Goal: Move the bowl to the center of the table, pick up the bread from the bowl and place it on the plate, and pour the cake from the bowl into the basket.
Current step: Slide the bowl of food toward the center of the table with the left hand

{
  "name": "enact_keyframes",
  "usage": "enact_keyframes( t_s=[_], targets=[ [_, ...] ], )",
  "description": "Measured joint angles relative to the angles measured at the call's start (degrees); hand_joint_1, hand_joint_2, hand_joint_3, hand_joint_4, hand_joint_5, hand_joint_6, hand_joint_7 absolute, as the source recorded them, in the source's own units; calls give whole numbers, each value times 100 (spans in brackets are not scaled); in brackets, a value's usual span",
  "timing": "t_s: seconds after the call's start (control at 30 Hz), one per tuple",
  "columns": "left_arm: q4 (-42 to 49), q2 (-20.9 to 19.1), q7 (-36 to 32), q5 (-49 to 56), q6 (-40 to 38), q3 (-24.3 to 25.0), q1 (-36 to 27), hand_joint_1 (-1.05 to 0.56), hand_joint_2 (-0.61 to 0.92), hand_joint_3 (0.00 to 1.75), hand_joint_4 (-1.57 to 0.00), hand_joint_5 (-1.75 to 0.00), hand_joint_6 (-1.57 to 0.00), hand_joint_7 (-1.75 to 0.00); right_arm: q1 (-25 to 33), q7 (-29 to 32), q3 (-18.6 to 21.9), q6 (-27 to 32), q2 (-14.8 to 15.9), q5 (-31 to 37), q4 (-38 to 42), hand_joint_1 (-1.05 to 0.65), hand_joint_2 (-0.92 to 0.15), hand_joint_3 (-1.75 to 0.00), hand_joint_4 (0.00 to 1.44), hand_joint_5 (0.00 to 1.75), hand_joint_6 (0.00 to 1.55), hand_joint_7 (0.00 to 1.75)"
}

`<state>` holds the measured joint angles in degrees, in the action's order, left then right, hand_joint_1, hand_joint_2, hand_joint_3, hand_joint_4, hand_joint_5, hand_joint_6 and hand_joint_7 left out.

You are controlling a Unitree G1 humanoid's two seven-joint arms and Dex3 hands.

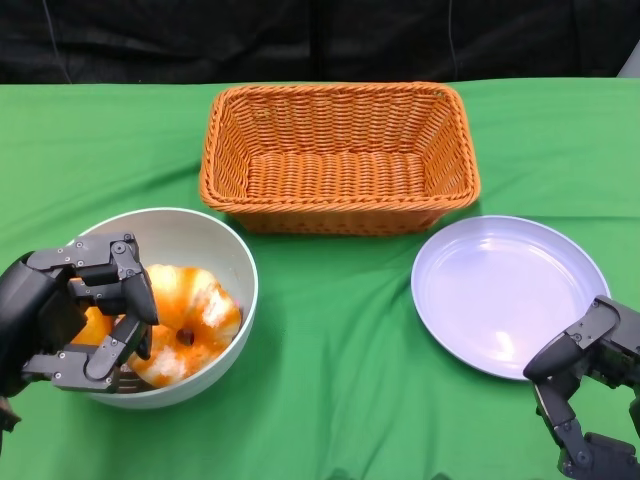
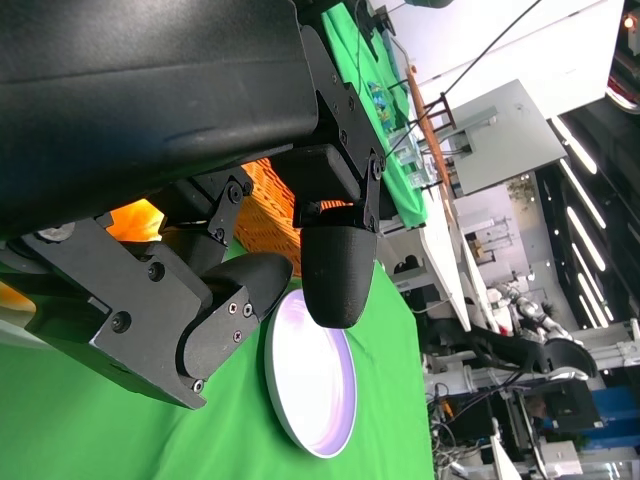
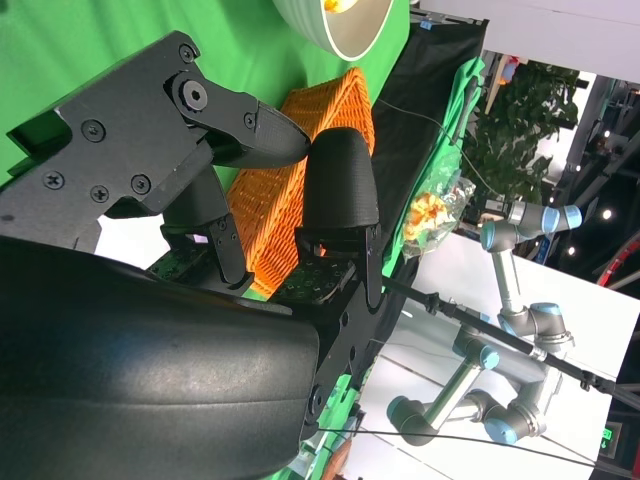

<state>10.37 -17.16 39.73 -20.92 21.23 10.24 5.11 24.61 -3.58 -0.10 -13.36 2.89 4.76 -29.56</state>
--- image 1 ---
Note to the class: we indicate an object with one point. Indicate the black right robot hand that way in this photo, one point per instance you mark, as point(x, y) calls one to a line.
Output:
point(607, 340)

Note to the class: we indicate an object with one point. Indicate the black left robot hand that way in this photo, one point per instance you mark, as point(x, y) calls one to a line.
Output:
point(35, 310)

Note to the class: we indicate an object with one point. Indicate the pale grey-green bowl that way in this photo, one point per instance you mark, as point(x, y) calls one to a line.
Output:
point(175, 235)

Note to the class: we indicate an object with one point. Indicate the lavender round plate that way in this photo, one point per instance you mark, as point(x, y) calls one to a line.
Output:
point(500, 290)

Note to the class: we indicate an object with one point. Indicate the orange wicker basket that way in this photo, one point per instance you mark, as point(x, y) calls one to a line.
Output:
point(340, 170)

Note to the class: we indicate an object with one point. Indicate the pale grey panel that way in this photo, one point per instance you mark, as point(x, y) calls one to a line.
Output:
point(631, 65)

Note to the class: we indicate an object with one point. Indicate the green tablecloth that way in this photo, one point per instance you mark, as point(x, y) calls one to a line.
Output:
point(325, 325)

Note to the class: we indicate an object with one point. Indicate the black backdrop curtain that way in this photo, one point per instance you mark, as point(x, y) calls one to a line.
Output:
point(300, 40)

